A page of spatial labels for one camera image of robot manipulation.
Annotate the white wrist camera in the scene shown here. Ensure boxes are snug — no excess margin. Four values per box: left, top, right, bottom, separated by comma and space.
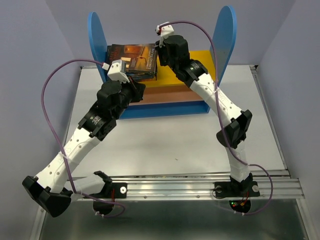
102, 59, 130, 84
155, 22, 175, 48

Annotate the Three Days to See book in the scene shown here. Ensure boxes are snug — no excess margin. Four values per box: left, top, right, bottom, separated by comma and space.
131, 75, 157, 82

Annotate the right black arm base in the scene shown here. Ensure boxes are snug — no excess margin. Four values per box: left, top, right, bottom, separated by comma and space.
212, 181, 261, 214

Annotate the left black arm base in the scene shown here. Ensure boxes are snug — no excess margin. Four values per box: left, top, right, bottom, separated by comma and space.
84, 182, 128, 219

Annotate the Tale of Two Cities book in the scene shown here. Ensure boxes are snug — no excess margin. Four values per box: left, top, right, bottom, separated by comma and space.
125, 70, 158, 76

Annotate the purple cable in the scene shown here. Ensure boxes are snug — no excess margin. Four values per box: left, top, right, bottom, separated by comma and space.
41, 58, 126, 218
159, 20, 274, 217

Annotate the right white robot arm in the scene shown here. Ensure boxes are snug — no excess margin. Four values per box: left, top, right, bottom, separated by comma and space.
156, 34, 253, 195

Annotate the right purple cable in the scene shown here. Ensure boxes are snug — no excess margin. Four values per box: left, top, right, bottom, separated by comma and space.
159, 20, 274, 217

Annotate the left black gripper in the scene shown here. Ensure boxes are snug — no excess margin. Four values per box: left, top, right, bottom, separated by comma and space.
112, 74, 146, 120

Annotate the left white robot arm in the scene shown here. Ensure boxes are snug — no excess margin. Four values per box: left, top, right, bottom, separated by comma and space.
22, 80, 146, 218

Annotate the blue yellow wooden bookshelf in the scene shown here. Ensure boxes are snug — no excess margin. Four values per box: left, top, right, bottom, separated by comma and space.
87, 5, 237, 119

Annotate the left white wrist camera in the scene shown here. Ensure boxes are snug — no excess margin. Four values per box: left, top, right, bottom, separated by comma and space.
102, 59, 130, 84

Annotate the aluminium mounting rail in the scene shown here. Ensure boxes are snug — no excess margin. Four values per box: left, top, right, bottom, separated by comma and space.
41, 169, 305, 201

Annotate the Edward Tulane book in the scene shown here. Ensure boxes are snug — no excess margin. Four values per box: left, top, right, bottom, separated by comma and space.
107, 43, 158, 71

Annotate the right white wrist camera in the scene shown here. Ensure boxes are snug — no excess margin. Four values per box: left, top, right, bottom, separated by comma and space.
155, 22, 175, 48

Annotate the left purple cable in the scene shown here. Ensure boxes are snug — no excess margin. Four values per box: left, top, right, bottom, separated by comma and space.
41, 58, 126, 218

